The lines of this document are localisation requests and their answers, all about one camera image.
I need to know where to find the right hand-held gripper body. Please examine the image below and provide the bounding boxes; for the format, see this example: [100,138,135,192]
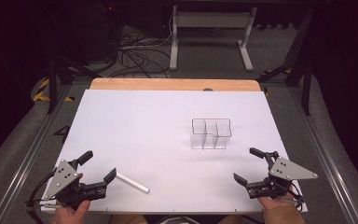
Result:
[246,150,319,200]

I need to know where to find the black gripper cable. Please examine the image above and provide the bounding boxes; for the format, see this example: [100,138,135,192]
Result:
[25,169,59,209]
[287,181,306,209]

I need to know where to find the black triangular bracket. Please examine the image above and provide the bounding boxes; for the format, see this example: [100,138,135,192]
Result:
[53,124,72,145]

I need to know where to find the black equipment box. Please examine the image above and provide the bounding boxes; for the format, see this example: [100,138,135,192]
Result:
[82,2,120,64]

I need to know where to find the black metal stand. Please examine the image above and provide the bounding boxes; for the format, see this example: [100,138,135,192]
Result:
[44,54,102,115]
[255,8,315,117]

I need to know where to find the yellow black hazard tape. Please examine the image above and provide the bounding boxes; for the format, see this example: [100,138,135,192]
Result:
[32,77,76,103]

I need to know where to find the person's leg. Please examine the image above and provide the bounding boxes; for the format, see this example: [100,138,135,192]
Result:
[109,214,148,224]

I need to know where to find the metal floor rail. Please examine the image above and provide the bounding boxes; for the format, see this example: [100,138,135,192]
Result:
[0,83,73,224]
[287,87,358,224]

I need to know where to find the white pen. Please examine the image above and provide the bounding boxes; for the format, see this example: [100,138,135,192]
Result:
[116,172,151,194]

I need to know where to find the white shoe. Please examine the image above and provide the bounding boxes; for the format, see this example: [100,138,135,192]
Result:
[157,216,201,224]

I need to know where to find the tangle of black cables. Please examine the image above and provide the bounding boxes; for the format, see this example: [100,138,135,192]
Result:
[106,18,172,79]

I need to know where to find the clear plastic organizer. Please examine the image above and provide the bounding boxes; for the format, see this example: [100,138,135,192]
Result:
[189,118,233,150]

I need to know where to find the white metal desk frame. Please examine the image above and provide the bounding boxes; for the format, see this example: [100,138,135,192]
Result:
[169,5,258,73]

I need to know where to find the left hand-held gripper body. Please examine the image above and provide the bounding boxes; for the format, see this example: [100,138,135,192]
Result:
[44,159,108,210]

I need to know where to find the person's left hand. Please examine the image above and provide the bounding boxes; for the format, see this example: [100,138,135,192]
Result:
[54,173,91,224]

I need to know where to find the person's right hand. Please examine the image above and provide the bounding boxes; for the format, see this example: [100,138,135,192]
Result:
[256,192,295,211]

